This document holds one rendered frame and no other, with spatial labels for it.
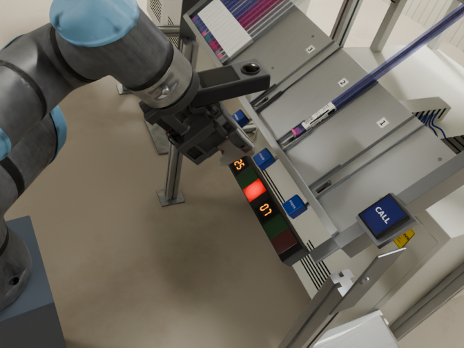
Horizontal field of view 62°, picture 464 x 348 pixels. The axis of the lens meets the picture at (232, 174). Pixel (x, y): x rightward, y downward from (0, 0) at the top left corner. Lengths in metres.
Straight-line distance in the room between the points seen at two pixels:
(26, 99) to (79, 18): 0.09
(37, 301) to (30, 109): 0.34
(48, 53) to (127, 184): 1.11
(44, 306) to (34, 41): 0.38
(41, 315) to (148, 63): 0.43
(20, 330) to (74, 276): 0.63
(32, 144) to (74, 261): 0.79
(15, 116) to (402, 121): 0.51
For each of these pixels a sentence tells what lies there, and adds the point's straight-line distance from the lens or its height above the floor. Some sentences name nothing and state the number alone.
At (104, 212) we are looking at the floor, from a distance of 1.46.
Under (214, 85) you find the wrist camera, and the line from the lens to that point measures 0.51.
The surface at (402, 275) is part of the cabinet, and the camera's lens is 0.97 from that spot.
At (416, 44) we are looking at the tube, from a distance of 0.71.
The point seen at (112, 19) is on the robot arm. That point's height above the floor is 0.97.
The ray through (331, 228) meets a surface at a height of 0.73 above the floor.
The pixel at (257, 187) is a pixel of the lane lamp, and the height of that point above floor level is 0.66.
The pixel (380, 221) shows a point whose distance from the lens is 0.54.
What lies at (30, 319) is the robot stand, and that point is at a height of 0.53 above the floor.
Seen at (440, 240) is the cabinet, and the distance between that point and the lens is 0.88.
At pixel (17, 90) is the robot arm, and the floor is 0.90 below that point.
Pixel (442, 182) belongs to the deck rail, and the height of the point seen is 0.83.
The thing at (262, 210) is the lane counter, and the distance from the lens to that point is 0.66.
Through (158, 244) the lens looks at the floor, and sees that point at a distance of 1.38.
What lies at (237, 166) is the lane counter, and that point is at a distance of 0.72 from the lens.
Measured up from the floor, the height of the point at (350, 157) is 0.77.
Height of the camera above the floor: 1.14
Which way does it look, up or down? 44 degrees down
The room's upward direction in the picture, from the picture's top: 16 degrees clockwise
